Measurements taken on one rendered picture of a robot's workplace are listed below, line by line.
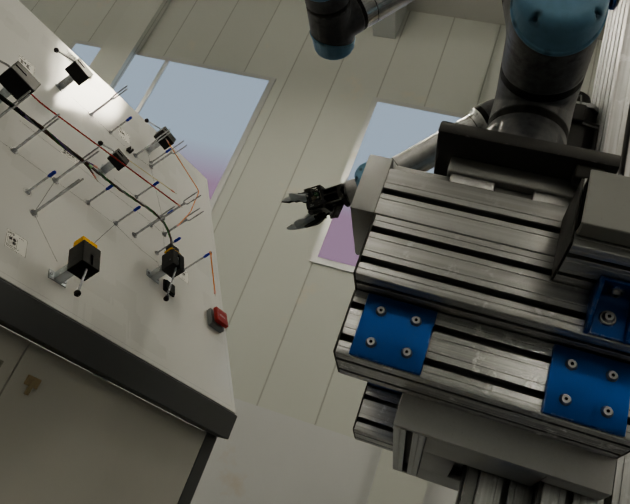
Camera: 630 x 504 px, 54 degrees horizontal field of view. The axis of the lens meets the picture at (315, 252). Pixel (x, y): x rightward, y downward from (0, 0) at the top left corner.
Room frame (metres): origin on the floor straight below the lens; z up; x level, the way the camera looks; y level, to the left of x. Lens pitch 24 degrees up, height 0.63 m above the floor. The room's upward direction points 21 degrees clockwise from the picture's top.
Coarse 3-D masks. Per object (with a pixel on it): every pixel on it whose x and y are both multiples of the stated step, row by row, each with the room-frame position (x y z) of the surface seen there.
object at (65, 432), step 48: (48, 384) 1.33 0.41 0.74; (96, 384) 1.40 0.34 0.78; (0, 432) 1.30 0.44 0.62; (48, 432) 1.37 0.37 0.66; (96, 432) 1.45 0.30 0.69; (144, 432) 1.54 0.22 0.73; (192, 432) 1.64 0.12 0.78; (0, 480) 1.34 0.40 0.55; (48, 480) 1.41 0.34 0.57; (96, 480) 1.49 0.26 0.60; (144, 480) 1.58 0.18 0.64
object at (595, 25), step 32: (512, 0) 0.56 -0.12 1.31; (544, 0) 0.53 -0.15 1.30; (576, 0) 0.52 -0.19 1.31; (608, 0) 0.52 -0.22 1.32; (512, 32) 0.59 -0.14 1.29; (544, 32) 0.55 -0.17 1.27; (576, 32) 0.54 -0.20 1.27; (512, 64) 0.63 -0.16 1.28; (544, 64) 0.59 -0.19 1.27; (576, 64) 0.59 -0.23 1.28
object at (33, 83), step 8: (8, 64) 1.19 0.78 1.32; (16, 64) 1.19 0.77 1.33; (8, 72) 1.18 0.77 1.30; (16, 72) 1.18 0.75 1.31; (24, 72) 1.20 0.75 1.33; (0, 80) 1.20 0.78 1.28; (8, 80) 1.20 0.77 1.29; (16, 80) 1.20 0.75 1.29; (24, 80) 1.20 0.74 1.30; (32, 80) 1.22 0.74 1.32; (8, 88) 1.21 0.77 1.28; (16, 88) 1.21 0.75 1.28; (24, 88) 1.21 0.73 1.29; (32, 88) 1.21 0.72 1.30; (8, 96) 1.24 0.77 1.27; (16, 96) 1.23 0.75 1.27
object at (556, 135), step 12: (504, 108) 0.69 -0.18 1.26; (516, 108) 0.67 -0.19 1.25; (528, 108) 0.66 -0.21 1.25; (540, 108) 0.66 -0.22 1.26; (492, 120) 0.71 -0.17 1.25; (504, 120) 0.68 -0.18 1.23; (516, 120) 0.67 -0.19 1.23; (528, 120) 0.66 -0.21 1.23; (540, 120) 0.66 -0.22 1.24; (552, 120) 0.66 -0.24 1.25; (504, 132) 0.67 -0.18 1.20; (516, 132) 0.66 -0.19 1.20; (528, 132) 0.65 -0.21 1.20; (540, 132) 0.65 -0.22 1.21; (552, 132) 0.66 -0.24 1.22; (564, 132) 0.67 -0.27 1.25
